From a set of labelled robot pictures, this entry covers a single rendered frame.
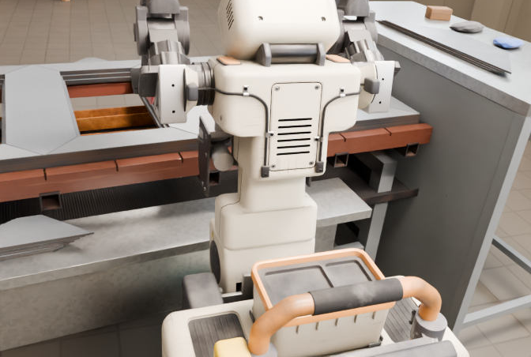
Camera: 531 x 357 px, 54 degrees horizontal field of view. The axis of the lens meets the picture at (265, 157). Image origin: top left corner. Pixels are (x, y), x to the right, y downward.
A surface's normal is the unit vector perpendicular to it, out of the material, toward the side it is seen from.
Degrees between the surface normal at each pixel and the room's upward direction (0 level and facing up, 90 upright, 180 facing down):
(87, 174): 90
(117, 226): 0
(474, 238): 90
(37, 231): 0
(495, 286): 0
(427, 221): 90
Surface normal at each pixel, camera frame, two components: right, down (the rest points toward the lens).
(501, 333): 0.08, -0.88
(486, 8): -0.95, 0.07
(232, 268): 0.31, 0.34
